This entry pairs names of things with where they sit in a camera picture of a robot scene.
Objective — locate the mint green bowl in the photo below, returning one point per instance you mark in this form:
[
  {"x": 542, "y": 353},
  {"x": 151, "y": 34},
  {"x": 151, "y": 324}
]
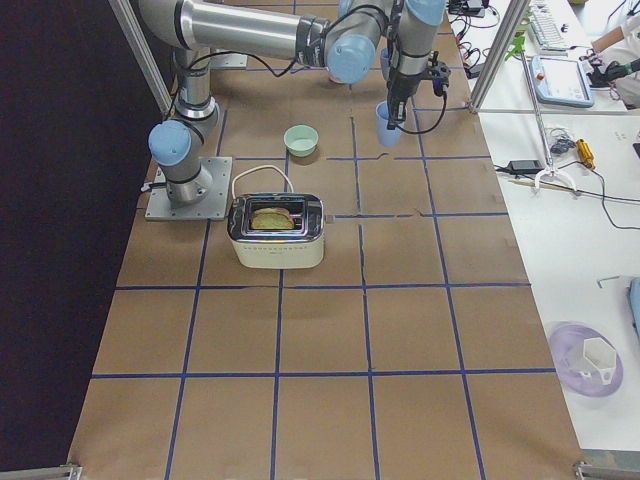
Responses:
[{"x": 301, "y": 140}]

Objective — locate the blue cup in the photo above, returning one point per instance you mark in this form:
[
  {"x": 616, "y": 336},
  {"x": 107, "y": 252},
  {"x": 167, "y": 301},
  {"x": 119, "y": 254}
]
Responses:
[
  {"x": 384, "y": 59},
  {"x": 386, "y": 137}
]

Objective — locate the yellow tool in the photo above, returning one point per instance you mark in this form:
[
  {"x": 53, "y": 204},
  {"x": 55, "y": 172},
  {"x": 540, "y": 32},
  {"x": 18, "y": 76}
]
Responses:
[{"x": 585, "y": 154}]

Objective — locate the purple plate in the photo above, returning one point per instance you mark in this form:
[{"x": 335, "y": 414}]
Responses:
[{"x": 563, "y": 341}]

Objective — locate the pink bowl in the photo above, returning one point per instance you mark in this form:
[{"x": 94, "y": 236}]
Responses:
[{"x": 335, "y": 80}]

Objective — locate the black power adapter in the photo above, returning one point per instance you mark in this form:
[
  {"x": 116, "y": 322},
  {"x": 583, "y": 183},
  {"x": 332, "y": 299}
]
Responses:
[{"x": 524, "y": 166}]

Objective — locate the aluminium frame post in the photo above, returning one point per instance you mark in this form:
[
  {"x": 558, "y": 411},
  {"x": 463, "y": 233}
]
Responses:
[{"x": 139, "y": 46}]

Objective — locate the toast slice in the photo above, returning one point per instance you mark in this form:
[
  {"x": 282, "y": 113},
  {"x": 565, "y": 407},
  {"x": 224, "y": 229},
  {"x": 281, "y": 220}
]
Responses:
[{"x": 272, "y": 218}]

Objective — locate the blue teach pendant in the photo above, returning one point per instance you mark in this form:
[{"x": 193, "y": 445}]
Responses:
[{"x": 561, "y": 81}]

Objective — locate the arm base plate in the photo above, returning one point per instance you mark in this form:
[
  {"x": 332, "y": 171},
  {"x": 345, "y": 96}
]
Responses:
[{"x": 204, "y": 197}]

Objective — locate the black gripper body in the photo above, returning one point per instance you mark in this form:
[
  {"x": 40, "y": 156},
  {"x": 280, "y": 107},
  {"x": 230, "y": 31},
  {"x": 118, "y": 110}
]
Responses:
[{"x": 400, "y": 85}]

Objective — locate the white hexagonal cup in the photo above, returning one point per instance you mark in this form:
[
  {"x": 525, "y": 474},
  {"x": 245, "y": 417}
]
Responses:
[{"x": 595, "y": 360}]

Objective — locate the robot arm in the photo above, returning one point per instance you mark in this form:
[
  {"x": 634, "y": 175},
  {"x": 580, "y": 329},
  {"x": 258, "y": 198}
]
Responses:
[{"x": 346, "y": 47}]

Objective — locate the white keyboard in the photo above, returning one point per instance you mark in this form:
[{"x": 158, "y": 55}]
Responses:
[{"x": 545, "y": 28}]

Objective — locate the cream toaster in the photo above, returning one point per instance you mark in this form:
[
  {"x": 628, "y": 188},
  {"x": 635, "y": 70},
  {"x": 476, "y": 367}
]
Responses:
[{"x": 299, "y": 248}]

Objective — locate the white grabber stick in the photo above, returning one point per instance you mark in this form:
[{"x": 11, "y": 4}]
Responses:
[{"x": 550, "y": 171}]

